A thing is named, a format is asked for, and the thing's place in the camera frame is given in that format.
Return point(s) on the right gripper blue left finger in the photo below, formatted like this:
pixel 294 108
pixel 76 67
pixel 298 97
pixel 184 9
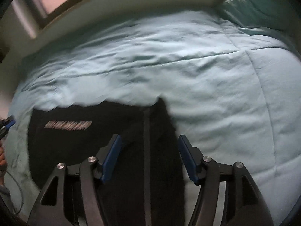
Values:
pixel 111 157

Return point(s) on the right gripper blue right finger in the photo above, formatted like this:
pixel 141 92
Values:
pixel 187 153

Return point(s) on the black garment with white lettering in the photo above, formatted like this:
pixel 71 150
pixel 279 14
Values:
pixel 67 146

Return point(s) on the left hand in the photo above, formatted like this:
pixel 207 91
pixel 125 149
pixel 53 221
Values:
pixel 3 162

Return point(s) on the light teal quilted duvet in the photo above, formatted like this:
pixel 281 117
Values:
pixel 234 92

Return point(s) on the teal pillow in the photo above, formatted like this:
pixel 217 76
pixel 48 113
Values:
pixel 274 14

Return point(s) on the window with dark frame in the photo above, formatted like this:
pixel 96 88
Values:
pixel 35 15

